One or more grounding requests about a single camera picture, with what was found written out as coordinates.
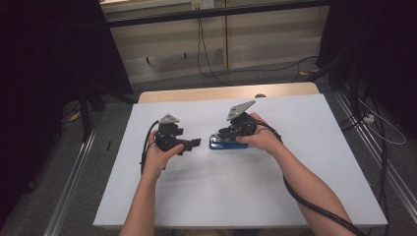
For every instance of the aluminium floor rail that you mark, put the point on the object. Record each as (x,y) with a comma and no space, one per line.
(393,183)
(70,187)

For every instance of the person's left hand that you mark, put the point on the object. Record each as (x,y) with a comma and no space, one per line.
(157,160)

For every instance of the black curtain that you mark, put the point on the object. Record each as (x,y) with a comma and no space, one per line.
(39,65)
(387,49)

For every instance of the black horizontal bar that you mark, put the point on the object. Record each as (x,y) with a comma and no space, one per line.
(213,13)

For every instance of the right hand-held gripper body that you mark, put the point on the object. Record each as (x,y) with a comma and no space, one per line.
(241,123)

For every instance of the black metal stand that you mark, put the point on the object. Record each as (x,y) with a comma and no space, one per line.
(86,121)

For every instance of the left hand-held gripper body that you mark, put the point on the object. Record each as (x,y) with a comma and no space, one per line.
(165,137)

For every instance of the beige cabinet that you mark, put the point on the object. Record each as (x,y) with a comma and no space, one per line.
(262,39)

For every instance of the wooden table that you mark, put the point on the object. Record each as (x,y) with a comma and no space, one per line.
(203,93)

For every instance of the person's right hand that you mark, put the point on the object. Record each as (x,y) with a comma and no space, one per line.
(262,139)

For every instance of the white table cover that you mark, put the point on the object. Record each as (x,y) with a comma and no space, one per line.
(229,196)

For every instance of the dark round table grommet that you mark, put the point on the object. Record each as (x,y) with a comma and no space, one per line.
(260,95)

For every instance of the blue stapler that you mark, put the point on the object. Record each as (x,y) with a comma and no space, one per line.
(226,145)

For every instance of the yellow floor tape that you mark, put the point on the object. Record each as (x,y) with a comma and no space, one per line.
(75,115)
(309,71)

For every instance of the white power adapter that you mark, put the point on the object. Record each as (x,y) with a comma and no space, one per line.
(369,118)

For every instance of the white wall socket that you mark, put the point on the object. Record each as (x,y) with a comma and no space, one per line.
(203,4)

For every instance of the small black floor object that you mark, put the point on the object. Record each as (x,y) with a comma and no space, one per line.
(108,145)

